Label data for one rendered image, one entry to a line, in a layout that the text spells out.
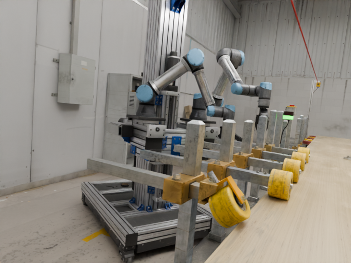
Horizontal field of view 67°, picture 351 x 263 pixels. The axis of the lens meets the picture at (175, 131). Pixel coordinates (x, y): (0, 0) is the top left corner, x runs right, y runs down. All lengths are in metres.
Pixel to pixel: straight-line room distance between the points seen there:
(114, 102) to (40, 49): 1.27
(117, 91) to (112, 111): 0.32
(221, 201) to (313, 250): 0.18
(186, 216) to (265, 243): 0.22
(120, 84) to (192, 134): 3.54
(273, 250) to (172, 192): 0.23
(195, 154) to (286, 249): 0.27
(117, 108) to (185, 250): 3.56
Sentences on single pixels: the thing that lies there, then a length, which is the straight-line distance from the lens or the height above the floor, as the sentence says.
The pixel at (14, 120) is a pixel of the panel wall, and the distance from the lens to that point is 3.41.
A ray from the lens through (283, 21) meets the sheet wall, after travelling 10.16.
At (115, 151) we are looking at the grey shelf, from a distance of 4.22.
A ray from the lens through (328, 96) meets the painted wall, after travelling 9.60.
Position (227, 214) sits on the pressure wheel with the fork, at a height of 0.93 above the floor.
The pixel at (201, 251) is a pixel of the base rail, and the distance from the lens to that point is 0.90.
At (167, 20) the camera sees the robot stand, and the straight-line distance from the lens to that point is 2.33.
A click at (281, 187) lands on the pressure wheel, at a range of 0.79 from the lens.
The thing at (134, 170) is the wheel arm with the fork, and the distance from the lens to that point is 0.70.
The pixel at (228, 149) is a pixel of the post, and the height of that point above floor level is 1.01.
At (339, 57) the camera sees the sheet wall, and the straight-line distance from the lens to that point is 9.79.
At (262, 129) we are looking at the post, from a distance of 1.36.
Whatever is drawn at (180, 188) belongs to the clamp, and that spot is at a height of 0.96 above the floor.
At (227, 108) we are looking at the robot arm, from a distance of 1.87.
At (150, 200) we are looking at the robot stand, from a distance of 2.37.
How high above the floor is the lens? 1.13
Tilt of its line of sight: 5 degrees down
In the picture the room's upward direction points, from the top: 5 degrees clockwise
